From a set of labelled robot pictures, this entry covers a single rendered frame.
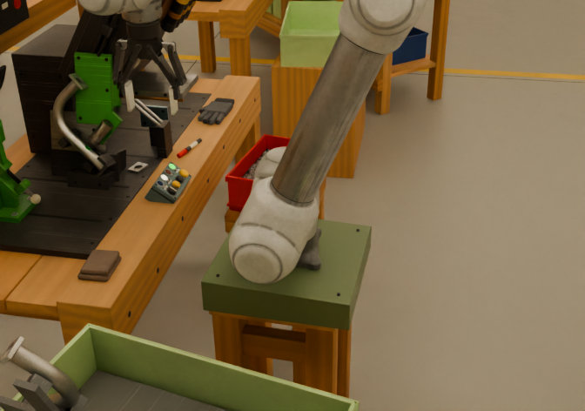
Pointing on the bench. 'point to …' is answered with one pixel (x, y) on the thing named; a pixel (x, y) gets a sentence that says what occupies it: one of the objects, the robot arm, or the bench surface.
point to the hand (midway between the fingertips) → (151, 103)
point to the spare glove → (216, 111)
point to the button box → (158, 193)
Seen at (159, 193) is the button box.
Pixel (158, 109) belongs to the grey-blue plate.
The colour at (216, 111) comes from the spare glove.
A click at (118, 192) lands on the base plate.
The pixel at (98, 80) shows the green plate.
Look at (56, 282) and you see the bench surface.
